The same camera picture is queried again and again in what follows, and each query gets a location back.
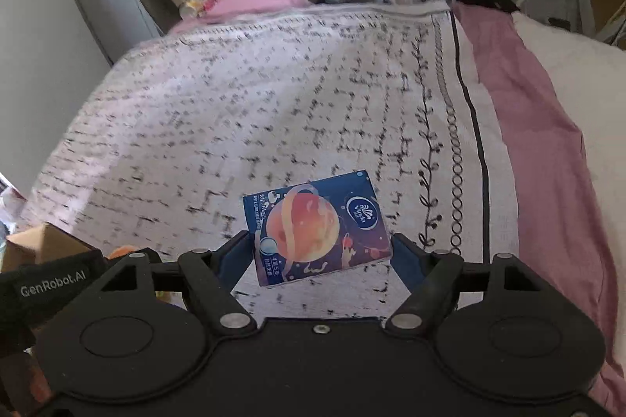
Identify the burger plush toy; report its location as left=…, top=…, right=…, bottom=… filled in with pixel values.
left=107, top=245, right=139, bottom=260

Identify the brown cardboard box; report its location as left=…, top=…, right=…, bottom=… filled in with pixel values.
left=1, top=223, right=94, bottom=273

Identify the white patterned bed cover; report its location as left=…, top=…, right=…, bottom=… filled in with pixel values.
left=16, top=0, right=521, bottom=320

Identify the blue planet tissue pack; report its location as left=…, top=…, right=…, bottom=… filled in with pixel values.
left=243, top=170, right=392, bottom=287

